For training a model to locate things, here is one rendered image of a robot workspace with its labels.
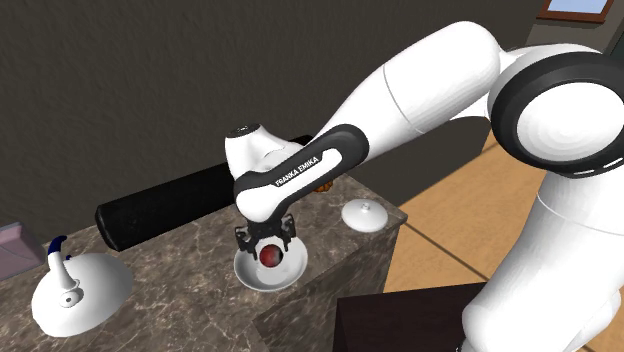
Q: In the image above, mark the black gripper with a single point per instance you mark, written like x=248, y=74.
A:
x=265, y=229

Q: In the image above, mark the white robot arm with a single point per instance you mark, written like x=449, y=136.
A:
x=438, y=83

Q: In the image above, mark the red apple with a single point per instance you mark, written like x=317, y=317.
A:
x=270, y=256

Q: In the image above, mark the white bowl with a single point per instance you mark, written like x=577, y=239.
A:
x=287, y=270

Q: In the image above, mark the small orange object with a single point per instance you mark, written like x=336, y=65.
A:
x=323, y=186

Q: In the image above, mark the white round lid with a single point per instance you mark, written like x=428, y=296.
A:
x=364, y=217

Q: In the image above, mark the black cylinder roll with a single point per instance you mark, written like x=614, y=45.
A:
x=166, y=207

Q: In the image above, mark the dark robot stand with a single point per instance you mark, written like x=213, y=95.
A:
x=404, y=319

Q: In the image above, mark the mauve box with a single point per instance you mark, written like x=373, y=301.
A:
x=17, y=248

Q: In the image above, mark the wood framed window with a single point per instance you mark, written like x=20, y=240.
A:
x=575, y=7

